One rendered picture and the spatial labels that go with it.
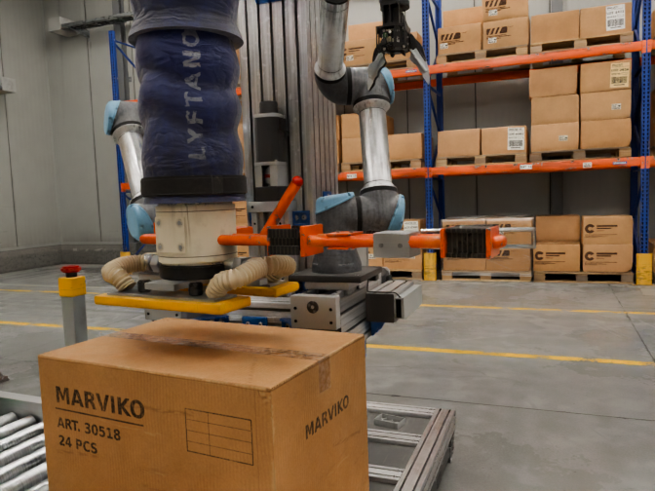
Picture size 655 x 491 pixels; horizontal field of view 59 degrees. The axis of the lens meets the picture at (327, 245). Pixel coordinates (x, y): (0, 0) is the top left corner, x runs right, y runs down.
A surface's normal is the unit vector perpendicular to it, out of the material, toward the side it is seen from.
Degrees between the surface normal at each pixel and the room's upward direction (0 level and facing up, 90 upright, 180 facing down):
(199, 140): 73
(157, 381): 90
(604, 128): 88
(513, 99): 90
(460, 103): 90
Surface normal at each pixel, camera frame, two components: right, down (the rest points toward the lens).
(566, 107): -0.30, 0.07
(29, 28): 0.93, 0.00
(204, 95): 0.40, -0.29
